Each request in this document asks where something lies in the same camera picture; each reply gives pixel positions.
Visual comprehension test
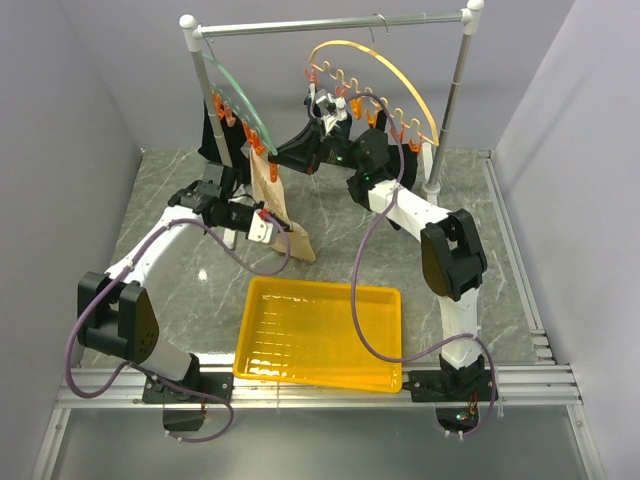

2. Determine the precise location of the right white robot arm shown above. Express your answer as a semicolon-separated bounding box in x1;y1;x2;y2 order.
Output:
269;120;499;402

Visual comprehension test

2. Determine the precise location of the navy blue brief underwear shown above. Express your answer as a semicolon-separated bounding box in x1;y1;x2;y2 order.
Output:
304;83;352;136

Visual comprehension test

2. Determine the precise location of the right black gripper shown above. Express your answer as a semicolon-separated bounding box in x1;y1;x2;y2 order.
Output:
268;119;364;177

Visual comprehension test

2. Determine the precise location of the orange clothespin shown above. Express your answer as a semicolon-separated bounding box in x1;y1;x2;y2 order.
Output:
268;156;279;183

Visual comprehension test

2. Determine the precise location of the yellow plastic tray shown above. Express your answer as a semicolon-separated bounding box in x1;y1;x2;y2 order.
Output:
233;277;402;394

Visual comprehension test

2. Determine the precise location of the white metal drying rack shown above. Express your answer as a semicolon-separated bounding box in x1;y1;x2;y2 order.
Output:
178;0;487;250

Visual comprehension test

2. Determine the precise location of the black underwear on yellow hanger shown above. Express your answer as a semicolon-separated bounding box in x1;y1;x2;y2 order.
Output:
375;110;418;190

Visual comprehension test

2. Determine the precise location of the beige boxer underwear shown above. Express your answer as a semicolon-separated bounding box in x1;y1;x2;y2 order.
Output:
249;148;316;262

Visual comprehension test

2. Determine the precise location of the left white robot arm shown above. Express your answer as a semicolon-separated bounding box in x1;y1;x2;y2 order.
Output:
65;163;254;402

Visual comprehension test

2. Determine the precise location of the yellow arched clip hanger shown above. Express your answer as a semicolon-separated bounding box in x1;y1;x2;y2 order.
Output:
304;39;441;153

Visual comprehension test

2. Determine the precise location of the black underwear on green hanger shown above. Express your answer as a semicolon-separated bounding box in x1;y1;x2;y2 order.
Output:
198;104;251;185

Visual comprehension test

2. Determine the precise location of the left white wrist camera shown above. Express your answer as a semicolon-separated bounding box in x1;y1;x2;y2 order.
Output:
246;208;278;245

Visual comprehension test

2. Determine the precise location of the green arched clip hanger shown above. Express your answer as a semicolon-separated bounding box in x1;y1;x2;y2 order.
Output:
203;43;278;185

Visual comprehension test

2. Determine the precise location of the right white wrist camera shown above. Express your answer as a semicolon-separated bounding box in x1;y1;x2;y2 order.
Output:
310;89;348;134

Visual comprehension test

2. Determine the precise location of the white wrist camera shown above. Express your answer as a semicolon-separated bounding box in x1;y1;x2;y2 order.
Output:
246;208;278;245
310;89;348;134

